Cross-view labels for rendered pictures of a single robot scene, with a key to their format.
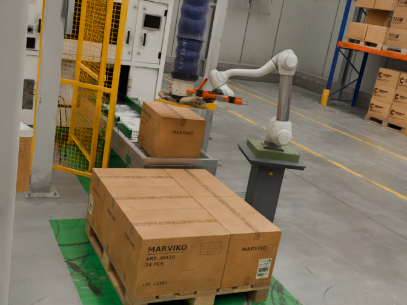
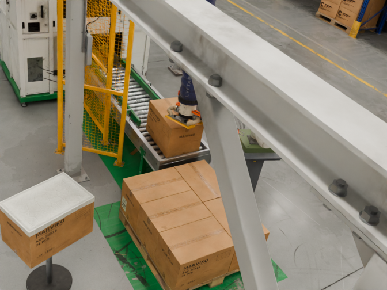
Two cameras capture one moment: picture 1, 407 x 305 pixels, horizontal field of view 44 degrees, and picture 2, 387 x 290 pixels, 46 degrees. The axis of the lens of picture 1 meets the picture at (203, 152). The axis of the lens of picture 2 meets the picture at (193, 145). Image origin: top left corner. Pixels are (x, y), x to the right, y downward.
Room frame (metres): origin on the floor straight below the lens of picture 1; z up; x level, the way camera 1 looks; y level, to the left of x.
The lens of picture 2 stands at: (0.12, 0.76, 3.59)
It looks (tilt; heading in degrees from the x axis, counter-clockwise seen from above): 35 degrees down; 351
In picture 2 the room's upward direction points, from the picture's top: 12 degrees clockwise
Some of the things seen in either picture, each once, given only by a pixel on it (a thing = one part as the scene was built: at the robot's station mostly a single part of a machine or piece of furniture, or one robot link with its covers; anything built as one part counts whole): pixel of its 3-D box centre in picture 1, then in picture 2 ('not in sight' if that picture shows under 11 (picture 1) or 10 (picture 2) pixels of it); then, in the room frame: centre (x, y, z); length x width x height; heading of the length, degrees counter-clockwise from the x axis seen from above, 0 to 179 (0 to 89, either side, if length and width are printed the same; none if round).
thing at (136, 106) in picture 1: (150, 115); (147, 86); (5.66, 0.67, 0.60); 1.60 x 0.10 x 0.09; 29
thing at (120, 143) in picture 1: (106, 130); (116, 112); (5.06, 1.02, 0.50); 2.31 x 0.05 x 0.19; 29
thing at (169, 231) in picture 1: (175, 222); (190, 218); (3.46, 0.11, 0.34); 1.20 x 1.00 x 0.40; 29
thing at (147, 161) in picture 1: (181, 161); (186, 156); (4.19, 0.17, 0.58); 0.70 x 0.03 x 0.06; 119
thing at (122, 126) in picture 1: (104, 112); (110, 91); (5.40, 1.14, 0.60); 1.60 x 0.10 x 0.09; 29
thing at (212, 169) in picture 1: (180, 173); (185, 163); (4.19, 0.17, 0.48); 0.70 x 0.03 x 0.15; 119
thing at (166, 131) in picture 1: (169, 131); (174, 126); (4.50, 0.33, 0.75); 0.60 x 0.40 x 0.40; 25
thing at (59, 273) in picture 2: not in sight; (49, 260); (2.83, 1.38, 0.31); 0.40 x 0.40 x 0.62
